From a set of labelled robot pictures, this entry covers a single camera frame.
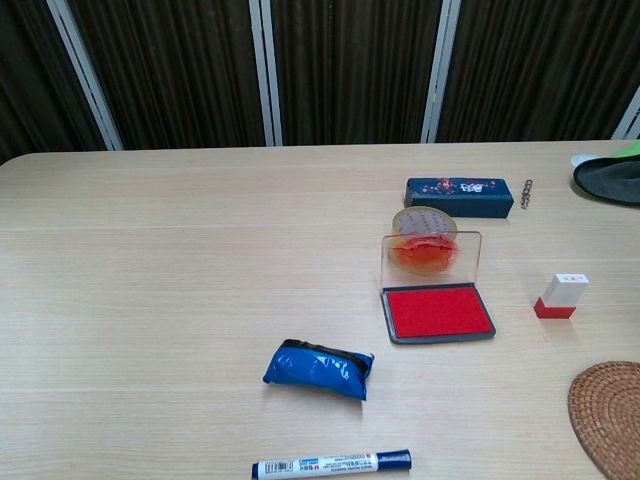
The bright green cloth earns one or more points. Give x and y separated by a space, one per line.
630 149

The dark curtain panel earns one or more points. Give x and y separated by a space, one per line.
30 75
175 75
350 75
540 65

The blue whiteboard marker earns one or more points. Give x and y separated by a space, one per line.
325 462

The blue foil packet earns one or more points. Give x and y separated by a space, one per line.
310 372

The dark blue decorated box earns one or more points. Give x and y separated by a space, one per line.
465 200

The white and red stamp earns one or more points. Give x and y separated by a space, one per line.
565 290

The grey screen post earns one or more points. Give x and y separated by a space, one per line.
631 117
265 75
85 75
440 75

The woven rattan coaster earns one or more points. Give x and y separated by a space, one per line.
610 405

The red ink pad clear lid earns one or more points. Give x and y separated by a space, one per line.
437 312

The black and green object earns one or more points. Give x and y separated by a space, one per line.
615 182

